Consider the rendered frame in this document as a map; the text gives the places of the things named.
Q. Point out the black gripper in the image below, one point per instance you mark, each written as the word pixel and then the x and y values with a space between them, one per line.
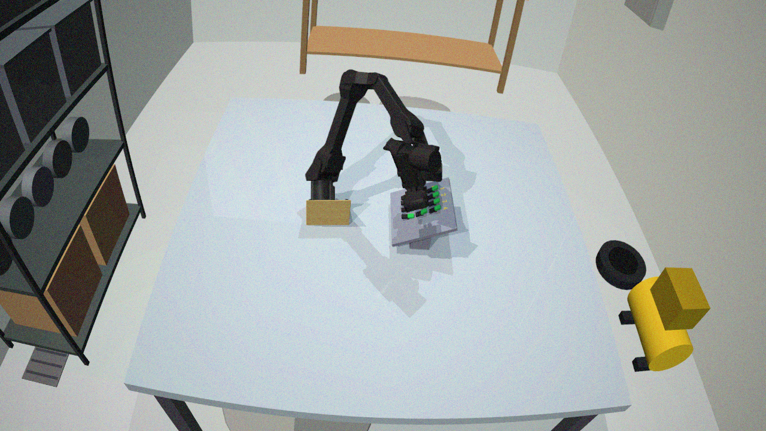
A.
pixel 415 197

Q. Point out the grey switch panel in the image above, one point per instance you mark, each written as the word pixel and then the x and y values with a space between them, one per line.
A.
pixel 418 226

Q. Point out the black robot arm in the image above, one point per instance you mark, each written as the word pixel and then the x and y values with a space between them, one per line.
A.
pixel 329 161

